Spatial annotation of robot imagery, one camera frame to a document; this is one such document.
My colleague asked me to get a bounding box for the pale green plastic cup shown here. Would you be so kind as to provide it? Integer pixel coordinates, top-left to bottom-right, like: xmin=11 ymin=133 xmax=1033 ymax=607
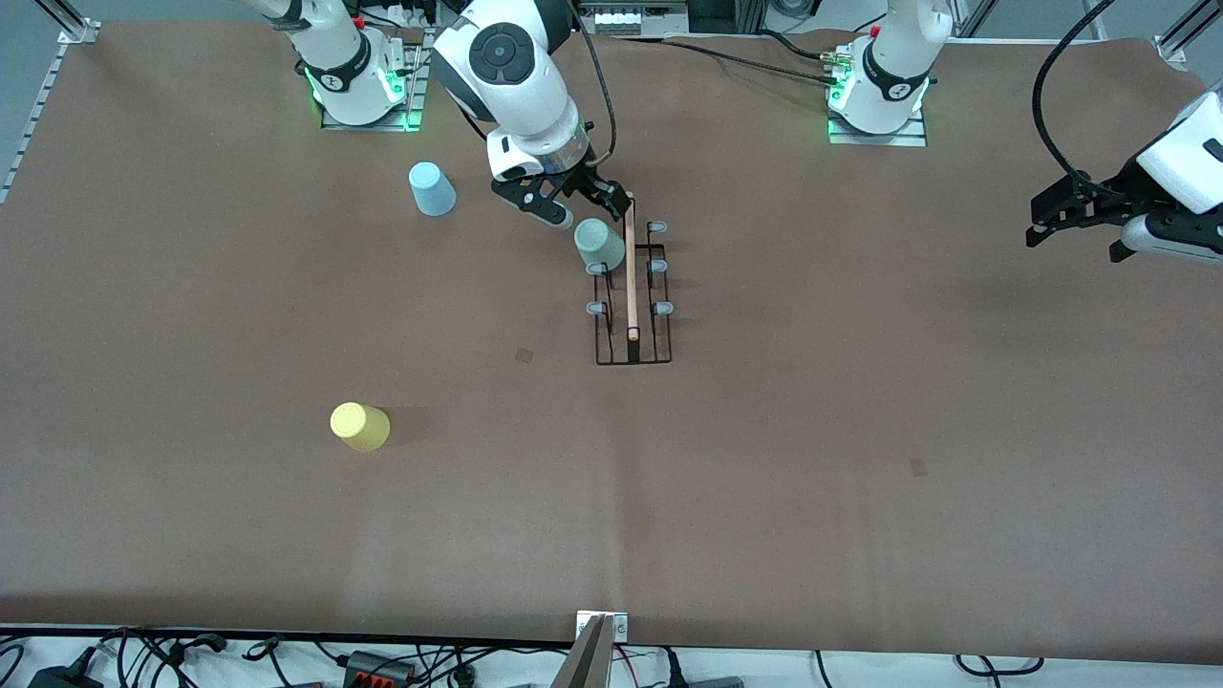
xmin=573 ymin=218 xmax=627 ymax=273

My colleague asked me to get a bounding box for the black wire cup holder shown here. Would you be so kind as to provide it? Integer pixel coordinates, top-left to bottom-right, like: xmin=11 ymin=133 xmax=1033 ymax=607
xmin=585 ymin=191 xmax=675 ymax=366

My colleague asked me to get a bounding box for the yellow plastic cup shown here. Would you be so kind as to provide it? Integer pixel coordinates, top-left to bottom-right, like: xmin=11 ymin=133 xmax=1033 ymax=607
xmin=330 ymin=401 xmax=392 ymax=453

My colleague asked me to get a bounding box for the light blue plastic cup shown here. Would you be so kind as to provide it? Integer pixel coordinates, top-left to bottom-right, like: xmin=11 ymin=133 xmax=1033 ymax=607
xmin=408 ymin=161 xmax=458 ymax=218

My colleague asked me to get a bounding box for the white power strip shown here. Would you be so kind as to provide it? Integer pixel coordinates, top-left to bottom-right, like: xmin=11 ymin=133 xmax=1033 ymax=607
xmin=377 ymin=0 xmax=445 ymax=30

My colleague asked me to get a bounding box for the brown table mat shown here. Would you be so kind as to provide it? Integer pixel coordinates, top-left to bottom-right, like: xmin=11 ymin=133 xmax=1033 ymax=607
xmin=0 ymin=21 xmax=1223 ymax=665

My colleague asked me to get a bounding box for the grey metal pole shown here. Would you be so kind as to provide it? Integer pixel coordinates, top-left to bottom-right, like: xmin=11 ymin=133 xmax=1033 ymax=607
xmin=549 ymin=616 xmax=615 ymax=688

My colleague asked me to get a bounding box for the red and black connector block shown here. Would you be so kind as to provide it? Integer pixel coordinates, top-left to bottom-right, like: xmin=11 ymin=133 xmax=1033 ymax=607
xmin=339 ymin=650 xmax=417 ymax=685

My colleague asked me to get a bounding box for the black table edge strip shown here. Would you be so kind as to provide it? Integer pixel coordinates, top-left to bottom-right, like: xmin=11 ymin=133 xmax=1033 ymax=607
xmin=0 ymin=623 xmax=579 ymax=649

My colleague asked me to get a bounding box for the black power adapter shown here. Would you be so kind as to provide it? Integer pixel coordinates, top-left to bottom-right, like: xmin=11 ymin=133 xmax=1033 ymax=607
xmin=27 ymin=659 xmax=106 ymax=688

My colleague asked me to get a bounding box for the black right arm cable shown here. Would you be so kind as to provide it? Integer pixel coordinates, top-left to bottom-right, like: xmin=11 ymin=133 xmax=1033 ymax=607
xmin=569 ymin=0 xmax=618 ymax=171

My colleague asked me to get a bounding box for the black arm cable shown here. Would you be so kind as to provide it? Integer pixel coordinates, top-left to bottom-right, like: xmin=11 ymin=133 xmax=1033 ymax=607
xmin=569 ymin=0 xmax=618 ymax=171
xmin=1032 ymin=0 xmax=1117 ymax=187

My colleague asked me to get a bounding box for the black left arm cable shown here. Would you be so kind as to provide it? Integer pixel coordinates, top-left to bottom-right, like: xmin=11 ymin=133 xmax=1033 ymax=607
xmin=1032 ymin=0 xmax=1117 ymax=187

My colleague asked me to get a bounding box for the aluminium frame profile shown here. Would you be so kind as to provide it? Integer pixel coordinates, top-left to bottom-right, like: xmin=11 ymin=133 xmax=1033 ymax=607
xmin=1154 ymin=0 xmax=1223 ymax=68
xmin=36 ymin=0 xmax=101 ymax=46

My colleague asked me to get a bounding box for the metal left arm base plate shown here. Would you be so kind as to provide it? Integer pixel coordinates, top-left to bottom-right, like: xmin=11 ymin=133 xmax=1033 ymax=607
xmin=827 ymin=43 xmax=930 ymax=147

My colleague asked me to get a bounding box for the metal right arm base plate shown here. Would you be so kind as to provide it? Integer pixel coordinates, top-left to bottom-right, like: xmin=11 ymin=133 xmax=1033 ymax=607
xmin=320 ymin=27 xmax=426 ymax=132

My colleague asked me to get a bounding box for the black cable on mat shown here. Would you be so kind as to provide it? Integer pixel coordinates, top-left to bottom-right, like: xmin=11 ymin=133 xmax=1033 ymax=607
xmin=611 ymin=29 xmax=847 ymax=89

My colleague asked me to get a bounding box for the silver mounting bracket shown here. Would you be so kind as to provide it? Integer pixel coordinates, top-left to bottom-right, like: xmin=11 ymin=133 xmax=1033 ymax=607
xmin=575 ymin=611 xmax=631 ymax=643

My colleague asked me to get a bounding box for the black looped cable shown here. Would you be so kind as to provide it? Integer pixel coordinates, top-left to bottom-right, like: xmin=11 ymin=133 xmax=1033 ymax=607
xmin=955 ymin=655 xmax=1044 ymax=676

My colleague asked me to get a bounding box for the perforated metal rail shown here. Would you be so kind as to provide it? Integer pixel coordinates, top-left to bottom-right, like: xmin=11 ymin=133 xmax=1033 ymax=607
xmin=0 ymin=43 xmax=73 ymax=206

